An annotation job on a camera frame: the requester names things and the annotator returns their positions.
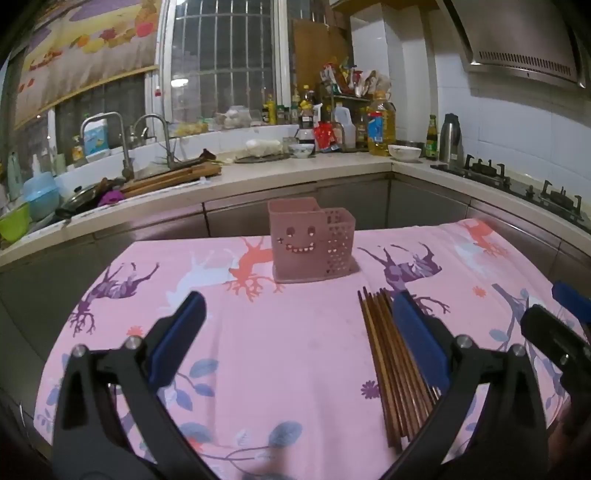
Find white ceramic bowl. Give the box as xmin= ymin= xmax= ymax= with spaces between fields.
xmin=388 ymin=144 xmax=422 ymax=162

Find fruit print window blind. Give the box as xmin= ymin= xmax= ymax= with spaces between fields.
xmin=14 ymin=0 xmax=162 ymax=132

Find green glass bottle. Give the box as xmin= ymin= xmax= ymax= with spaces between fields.
xmin=425 ymin=114 xmax=439 ymax=160

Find row of condiment bottles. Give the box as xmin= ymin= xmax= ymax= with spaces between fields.
xmin=261 ymin=84 xmax=324 ymax=126

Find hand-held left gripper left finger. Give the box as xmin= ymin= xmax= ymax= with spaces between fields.
xmin=53 ymin=291 xmax=218 ymax=480

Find yellow food pile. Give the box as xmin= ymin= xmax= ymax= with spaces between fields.
xmin=177 ymin=119 xmax=209 ymax=138

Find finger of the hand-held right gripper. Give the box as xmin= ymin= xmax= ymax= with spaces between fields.
xmin=521 ymin=305 xmax=591 ymax=393
xmin=551 ymin=281 xmax=591 ymax=326

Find white wrapped food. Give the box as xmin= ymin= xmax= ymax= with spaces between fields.
xmin=245 ymin=137 xmax=283 ymax=156

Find leaning wooden board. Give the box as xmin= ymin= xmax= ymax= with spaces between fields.
xmin=292 ymin=18 xmax=350 ymax=100

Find pale green plastic bottle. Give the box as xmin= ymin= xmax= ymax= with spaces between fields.
xmin=7 ymin=151 xmax=23 ymax=200

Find blue plastic container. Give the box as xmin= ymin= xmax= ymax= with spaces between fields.
xmin=22 ymin=172 xmax=62 ymax=221

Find steel range hood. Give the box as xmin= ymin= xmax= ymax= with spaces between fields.
xmin=436 ymin=0 xmax=588 ymax=88

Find pink printed tablecloth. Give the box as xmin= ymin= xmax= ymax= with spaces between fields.
xmin=33 ymin=219 xmax=580 ymax=480

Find round chopping board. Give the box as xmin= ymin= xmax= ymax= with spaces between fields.
xmin=235 ymin=152 xmax=291 ymax=164

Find steel kitchen faucet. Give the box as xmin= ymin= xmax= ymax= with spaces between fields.
xmin=80 ymin=112 xmax=136 ymax=182
xmin=130 ymin=114 xmax=180 ymax=170

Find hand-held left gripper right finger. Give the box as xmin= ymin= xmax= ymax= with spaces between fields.
xmin=379 ymin=291 xmax=550 ymax=480

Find red snack packet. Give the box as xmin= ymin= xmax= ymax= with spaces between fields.
xmin=314 ymin=121 xmax=341 ymax=152

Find bunch of wooden chopsticks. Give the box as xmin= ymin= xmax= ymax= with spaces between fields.
xmin=357 ymin=286 xmax=441 ymax=450

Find pink plastic utensil holder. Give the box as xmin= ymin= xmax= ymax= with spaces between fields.
xmin=268 ymin=198 xmax=362 ymax=283

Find large cooking oil bottle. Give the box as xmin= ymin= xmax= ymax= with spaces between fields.
xmin=367 ymin=91 xmax=397 ymax=157

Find dark wooden spice rack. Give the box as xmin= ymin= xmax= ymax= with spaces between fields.
xmin=322 ymin=92 xmax=372 ymax=151

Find blue white detergent jug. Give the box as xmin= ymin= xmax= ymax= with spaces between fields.
xmin=83 ymin=119 xmax=110 ymax=156

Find clear plastic bag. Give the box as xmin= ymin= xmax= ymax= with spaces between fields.
xmin=215 ymin=105 xmax=254 ymax=131

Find green plastic bowl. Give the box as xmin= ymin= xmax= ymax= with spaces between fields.
xmin=0 ymin=203 xmax=31 ymax=244

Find grey kitchen counter cabinets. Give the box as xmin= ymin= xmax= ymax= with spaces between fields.
xmin=0 ymin=150 xmax=591 ymax=416

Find steel thermos jug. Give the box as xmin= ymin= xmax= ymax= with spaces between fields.
xmin=438 ymin=113 xmax=465 ymax=164

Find black wok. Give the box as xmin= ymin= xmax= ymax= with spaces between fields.
xmin=54 ymin=181 xmax=109 ymax=220

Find black gas stove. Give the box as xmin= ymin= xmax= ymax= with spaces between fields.
xmin=430 ymin=154 xmax=591 ymax=232

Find white plastic jug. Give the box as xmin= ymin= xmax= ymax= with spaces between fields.
xmin=333 ymin=104 xmax=357 ymax=149

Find dark soy sauce bottle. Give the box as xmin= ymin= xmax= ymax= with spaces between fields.
xmin=298 ymin=102 xmax=316 ymax=139

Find long wooden cutting board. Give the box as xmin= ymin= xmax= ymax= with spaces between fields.
xmin=119 ymin=162 xmax=223 ymax=195

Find pile of snack packets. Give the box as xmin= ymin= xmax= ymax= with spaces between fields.
xmin=321 ymin=58 xmax=393 ymax=99

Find barred kitchen window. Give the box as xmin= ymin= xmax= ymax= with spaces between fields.
xmin=159 ymin=0 xmax=291 ymax=132

